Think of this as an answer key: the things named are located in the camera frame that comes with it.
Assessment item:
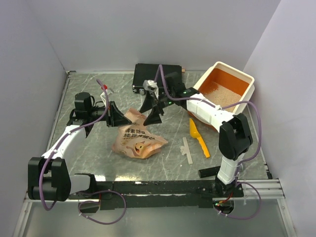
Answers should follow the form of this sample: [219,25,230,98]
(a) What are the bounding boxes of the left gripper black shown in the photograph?
[88,101,132,127]

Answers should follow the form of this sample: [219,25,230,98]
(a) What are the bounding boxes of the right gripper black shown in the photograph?
[139,91,175,127]

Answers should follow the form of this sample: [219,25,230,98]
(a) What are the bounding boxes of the pink cat litter bag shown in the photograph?
[112,108,168,159]

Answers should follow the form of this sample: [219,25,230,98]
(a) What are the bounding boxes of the yellow plastic litter scoop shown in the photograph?
[189,118,211,158]

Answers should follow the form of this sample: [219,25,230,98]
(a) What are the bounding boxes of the beige bag sealing clip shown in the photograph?
[180,137,193,165]

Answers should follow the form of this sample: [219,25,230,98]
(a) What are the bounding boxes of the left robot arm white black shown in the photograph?
[28,90,132,201]

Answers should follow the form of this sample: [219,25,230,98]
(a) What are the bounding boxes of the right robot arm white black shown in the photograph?
[140,73,253,197]

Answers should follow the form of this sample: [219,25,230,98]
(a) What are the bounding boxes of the clean litter granules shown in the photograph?
[203,86,241,107]

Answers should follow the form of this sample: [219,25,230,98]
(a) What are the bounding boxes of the cream orange litter box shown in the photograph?
[186,61,255,131]

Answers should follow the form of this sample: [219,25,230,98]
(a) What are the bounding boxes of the black carrying case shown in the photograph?
[132,63,182,95]

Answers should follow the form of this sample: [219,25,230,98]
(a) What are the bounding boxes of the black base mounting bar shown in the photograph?
[70,180,244,210]

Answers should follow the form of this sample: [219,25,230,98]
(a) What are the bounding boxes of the black speckled microphone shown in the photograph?
[198,166,220,178]

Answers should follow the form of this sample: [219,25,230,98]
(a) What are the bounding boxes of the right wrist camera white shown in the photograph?
[143,80,158,98]

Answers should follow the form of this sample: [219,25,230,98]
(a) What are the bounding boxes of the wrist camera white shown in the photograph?
[100,84,114,106]
[143,80,158,98]

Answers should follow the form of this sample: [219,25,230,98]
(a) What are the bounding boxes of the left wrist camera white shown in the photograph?
[100,84,114,106]

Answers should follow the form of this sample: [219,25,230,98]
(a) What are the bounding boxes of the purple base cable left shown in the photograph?
[78,191,128,226]

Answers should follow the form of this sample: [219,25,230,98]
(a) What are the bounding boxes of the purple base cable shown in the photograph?
[78,191,128,226]
[213,182,261,220]

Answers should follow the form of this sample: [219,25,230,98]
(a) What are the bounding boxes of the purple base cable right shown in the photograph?
[213,182,261,220]

